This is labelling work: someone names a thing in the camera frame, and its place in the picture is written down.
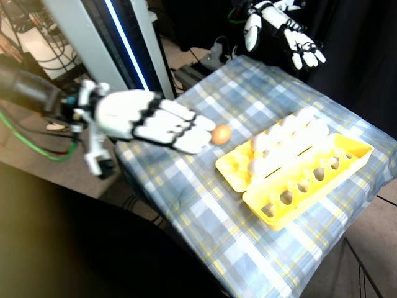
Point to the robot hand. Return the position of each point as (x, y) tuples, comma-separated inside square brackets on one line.
[(274, 14), (124, 113)]

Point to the brown egg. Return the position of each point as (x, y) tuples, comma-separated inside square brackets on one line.
[(221, 134)]

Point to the yellow egg carton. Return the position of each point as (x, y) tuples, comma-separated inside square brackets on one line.
[(310, 174)]

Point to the grey pillar with blue light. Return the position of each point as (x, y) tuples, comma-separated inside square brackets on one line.
[(102, 46)]

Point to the blue plaid tablecloth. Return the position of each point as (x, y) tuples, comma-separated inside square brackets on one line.
[(192, 198)]

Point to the black stand leg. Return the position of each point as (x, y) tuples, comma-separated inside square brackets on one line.
[(363, 267)]

